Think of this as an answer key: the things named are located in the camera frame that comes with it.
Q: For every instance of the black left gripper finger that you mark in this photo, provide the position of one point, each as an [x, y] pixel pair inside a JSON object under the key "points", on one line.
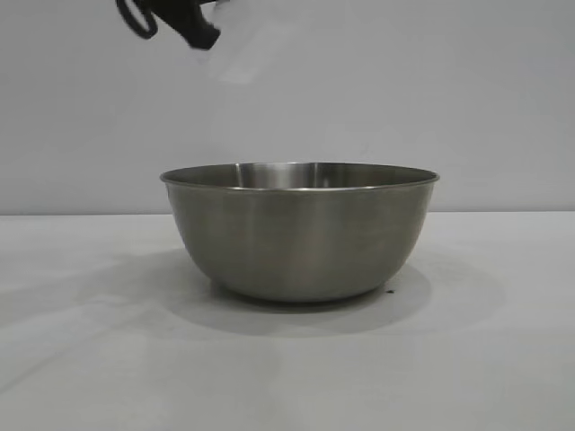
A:
{"points": [[193, 27]]}

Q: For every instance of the clear plastic measuring cup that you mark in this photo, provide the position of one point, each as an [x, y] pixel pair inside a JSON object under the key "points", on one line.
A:
{"points": [[238, 54]]}

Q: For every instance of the stainless steel mixing bowl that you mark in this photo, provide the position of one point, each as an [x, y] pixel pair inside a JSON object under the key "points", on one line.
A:
{"points": [[296, 242]]}

